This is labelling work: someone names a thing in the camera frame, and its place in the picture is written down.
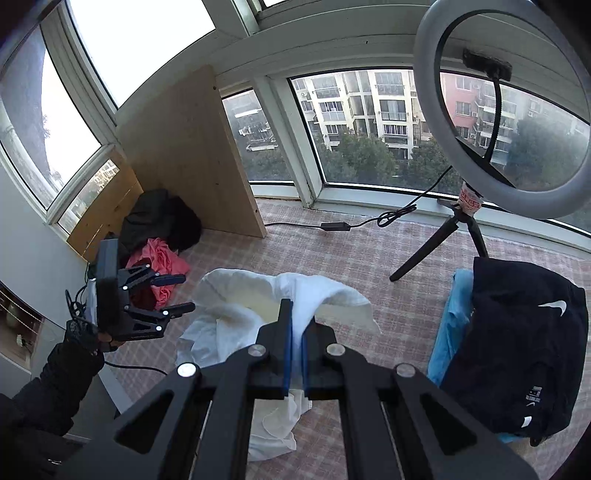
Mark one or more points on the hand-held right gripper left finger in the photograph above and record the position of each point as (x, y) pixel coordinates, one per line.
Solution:
(287, 350)

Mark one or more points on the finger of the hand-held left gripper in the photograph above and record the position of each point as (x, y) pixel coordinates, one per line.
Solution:
(168, 278)
(178, 308)

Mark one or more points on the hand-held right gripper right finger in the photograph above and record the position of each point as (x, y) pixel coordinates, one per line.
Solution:
(305, 364)

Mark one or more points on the white shirt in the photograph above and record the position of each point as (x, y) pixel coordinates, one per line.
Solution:
(231, 295)

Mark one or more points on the person's left forearm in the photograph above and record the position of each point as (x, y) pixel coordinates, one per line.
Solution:
(55, 383)

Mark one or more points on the person's left hand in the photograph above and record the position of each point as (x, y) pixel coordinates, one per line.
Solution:
(81, 332)

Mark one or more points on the pink garment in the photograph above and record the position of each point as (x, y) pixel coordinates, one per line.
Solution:
(161, 258)

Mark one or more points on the black garment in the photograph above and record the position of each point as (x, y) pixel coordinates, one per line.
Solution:
(189, 228)

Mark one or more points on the pine wood panel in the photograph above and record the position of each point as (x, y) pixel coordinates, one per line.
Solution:
(106, 217)

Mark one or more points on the dark grey garment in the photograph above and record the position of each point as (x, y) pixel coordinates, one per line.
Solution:
(147, 212)

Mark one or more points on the pink plaid blanket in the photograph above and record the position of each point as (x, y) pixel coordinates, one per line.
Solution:
(369, 258)

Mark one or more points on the light wooden board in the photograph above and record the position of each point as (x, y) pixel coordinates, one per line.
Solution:
(194, 147)

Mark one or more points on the folded blue garment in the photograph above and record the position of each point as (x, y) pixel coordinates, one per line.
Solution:
(448, 332)

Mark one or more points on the black tripod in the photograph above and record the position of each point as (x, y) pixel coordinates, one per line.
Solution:
(427, 248)

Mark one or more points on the folded navy garment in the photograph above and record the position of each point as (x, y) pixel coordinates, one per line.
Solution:
(508, 346)

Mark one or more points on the black phone holder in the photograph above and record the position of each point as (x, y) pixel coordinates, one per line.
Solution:
(485, 62)

